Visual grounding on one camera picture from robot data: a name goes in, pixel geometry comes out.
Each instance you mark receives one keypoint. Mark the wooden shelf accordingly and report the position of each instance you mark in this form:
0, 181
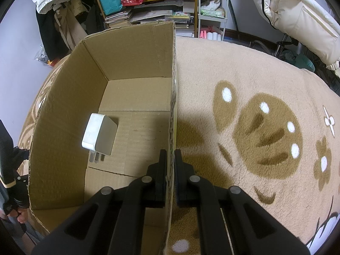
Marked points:
195, 5

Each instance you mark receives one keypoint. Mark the printed plastic bag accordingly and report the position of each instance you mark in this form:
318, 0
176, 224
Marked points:
42, 55

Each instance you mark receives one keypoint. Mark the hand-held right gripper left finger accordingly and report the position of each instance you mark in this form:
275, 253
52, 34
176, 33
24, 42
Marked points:
162, 183

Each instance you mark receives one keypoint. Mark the beige canvas cloth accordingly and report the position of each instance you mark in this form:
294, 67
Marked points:
66, 24

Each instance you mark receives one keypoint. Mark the brown cardboard box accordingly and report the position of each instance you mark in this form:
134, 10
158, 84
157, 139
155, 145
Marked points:
132, 58

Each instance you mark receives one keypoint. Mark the person's left hand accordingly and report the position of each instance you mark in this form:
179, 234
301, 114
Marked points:
21, 215

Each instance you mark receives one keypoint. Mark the plastic bags in cart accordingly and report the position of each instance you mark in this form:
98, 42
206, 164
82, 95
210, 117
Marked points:
212, 8

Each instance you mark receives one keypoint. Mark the pink and white rolls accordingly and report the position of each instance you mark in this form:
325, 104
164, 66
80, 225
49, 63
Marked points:
211, 35

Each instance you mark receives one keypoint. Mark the cream puffer coat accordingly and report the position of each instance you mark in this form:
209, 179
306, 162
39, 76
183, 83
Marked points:
297, 13

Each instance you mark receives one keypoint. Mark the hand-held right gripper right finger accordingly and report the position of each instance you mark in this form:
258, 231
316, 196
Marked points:
183, 188

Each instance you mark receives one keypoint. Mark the white trolley cart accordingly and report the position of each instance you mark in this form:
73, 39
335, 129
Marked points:
225, 5

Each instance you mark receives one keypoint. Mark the black garment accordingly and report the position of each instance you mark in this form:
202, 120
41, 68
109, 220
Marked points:
46, 32

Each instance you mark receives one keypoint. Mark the stack of books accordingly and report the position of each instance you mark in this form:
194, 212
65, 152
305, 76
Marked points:
118, 18

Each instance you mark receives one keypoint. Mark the white wall charger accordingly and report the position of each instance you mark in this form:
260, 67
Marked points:
101, 135

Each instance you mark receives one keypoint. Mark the pile of papers and booklets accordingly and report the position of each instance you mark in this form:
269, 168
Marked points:
156, 13

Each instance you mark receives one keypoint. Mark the black metal stand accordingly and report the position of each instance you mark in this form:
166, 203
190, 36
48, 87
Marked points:
281, 45

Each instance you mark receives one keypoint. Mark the teal basin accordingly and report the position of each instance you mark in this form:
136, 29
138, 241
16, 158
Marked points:
305, 63

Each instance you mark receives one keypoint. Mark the beige printed blanket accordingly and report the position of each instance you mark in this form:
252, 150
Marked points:
239, 66

